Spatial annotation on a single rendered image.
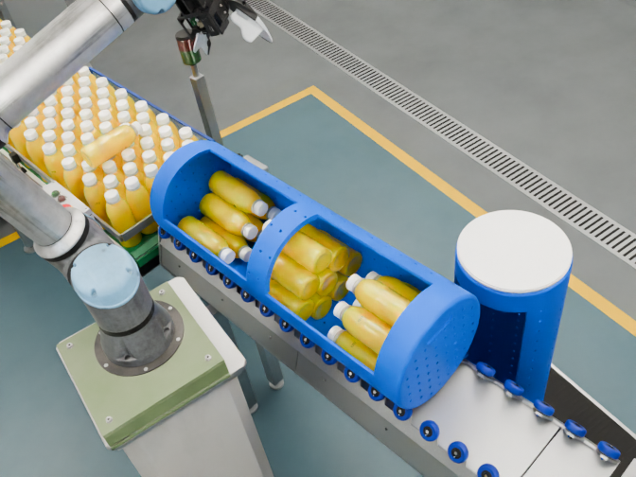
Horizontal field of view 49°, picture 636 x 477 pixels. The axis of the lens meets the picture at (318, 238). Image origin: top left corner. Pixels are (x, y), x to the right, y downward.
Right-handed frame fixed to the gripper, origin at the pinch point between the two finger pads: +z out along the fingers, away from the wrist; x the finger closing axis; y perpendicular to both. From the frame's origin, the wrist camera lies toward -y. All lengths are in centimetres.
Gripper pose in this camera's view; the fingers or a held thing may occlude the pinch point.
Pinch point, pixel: (240, 46)
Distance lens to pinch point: 142.9
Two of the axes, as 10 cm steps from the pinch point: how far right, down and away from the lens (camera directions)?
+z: 4.0, 5.6, 7.3
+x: 8.9, -0.3, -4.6
